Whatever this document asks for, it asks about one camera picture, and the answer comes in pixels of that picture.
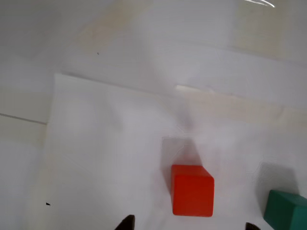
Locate long beige tape strip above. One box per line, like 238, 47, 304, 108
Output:
176, 84, 307, 129

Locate red cube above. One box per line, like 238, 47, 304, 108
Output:
171, 164, 215, 218

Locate glossy beige tape strip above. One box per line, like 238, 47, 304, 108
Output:
234, 0, 285, 57

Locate teal blue cube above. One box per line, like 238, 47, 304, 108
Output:
263, 189, 307, 230

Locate white paper sheet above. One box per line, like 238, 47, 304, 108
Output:
45, 73, 307, 230

